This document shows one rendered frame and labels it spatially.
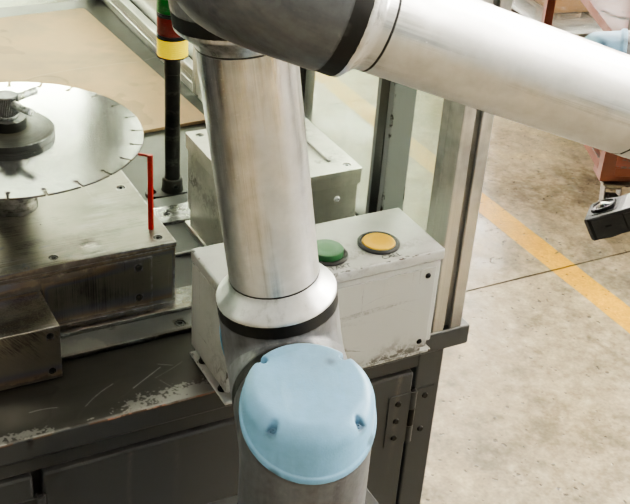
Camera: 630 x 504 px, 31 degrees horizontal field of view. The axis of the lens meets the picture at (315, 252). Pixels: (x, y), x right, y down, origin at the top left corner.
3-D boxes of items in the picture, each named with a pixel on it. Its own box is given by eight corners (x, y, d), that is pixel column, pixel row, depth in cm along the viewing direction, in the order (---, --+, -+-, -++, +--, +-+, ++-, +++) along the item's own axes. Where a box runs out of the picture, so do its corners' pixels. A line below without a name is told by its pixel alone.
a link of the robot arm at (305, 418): (242, 552, 98) (248, 430, 91) (227, 448, 109) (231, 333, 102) (379, 542, 100) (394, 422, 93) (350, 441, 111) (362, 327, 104)
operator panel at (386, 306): (387, 305, 150) (398, 206, 142) (431, 351, 141) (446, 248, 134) (189, 353, 138) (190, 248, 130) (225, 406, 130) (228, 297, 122)
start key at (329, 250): (332, 250, 134) (333, 235, 133) (348, 267, 131) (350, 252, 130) (302, 257, 132) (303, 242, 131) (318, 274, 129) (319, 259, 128)
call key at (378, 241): (383, 243, 137) (384, 229, 136) (400, 260, 134) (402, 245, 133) (354, 250, 135) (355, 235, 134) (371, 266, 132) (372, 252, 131)
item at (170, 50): (181, 47, 164) (181, 27, 162) (193, 58, 160) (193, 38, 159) (151, 51, 162) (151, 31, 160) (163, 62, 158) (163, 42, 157)
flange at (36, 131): (69, 123, 144) (68, 105, 143) (30, 160, 135) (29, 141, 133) (-12, 110, 146) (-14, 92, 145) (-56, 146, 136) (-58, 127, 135)
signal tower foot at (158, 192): (194, 182, 176) (194, 167, 174) (203, 192, 173) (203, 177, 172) (141, 191, 172) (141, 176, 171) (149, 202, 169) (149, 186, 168)
